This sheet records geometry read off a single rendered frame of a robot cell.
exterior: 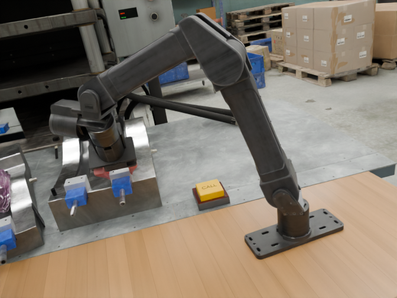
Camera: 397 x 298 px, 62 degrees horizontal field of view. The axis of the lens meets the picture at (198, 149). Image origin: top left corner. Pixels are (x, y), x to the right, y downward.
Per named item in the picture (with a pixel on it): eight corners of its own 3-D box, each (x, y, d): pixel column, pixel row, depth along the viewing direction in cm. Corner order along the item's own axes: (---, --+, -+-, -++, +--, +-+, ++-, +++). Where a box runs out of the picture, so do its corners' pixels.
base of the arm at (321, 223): (239, 208, 66) (254, 228, 60) (324, 180, 70) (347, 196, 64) (243, 239, 70) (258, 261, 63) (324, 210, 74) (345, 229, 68)
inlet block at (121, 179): (136, 210, 74) (130, 191, 71) (114, 216, 73) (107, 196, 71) (134, 181, 85) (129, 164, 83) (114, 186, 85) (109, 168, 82)
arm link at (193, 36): (67, 92, 59) (212, 0, 48) (91, 79, 67) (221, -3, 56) (106, 148, 63) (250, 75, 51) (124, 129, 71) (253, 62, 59)
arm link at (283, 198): (272, 191, 60) (304, 191, 58) (272, 168, 67) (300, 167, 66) (273, 219, 62) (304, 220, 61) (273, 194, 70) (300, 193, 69)
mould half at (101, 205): (162, 206, 85) (151, 160, 79) (59, 232, 81) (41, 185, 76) (148, 138, 130) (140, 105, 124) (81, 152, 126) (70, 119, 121)
